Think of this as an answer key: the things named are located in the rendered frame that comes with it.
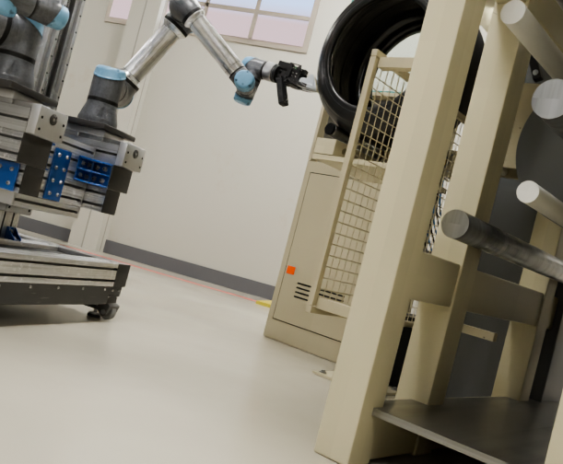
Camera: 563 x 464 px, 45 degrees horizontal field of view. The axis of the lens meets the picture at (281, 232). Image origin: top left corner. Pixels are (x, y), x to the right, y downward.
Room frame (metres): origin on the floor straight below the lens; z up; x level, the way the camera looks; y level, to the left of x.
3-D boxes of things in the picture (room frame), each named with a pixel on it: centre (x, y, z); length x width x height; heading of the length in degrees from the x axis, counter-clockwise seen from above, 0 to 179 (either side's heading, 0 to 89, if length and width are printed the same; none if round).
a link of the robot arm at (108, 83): (2.58, 0.78, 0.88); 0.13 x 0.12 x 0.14; 0
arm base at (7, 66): (2.10, 0.94, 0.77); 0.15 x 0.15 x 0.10
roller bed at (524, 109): (2.39, -0.73, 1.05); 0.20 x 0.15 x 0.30; 140
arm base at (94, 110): (2.57, 0.78, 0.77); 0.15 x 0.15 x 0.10
